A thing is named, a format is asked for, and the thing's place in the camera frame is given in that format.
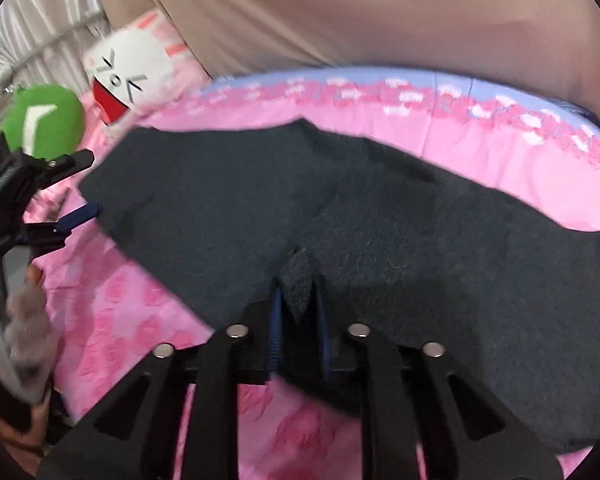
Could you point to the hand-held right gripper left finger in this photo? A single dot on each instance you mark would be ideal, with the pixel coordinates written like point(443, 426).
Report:
point(276, 332)

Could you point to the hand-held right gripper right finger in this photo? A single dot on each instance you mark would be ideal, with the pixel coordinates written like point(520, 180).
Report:
point(324, 342)

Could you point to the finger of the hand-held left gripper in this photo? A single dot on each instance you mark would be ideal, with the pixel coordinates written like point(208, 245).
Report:
point(77, 217)
point(65, 166)

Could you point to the dark grey pants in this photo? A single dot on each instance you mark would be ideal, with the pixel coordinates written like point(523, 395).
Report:
point(430, 260)

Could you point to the person's left forearm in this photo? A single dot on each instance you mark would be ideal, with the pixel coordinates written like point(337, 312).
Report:
point(17, 425)

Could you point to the person's left hand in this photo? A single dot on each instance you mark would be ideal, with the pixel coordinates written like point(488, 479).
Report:
point(30, 330)

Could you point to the green plush toy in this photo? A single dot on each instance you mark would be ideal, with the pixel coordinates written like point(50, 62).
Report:
point(50, 120)

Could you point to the white pink plush pillow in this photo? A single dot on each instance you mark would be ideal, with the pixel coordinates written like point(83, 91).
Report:
point(140, 67)

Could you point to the silver satin curtain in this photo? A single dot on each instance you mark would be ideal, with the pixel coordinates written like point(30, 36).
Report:
point(45, 20)

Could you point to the pink rose print bedsheet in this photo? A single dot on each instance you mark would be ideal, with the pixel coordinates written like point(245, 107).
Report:
point(240, 110)

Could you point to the beige cloth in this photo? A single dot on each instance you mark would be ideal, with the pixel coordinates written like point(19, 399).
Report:
point(380, 15)

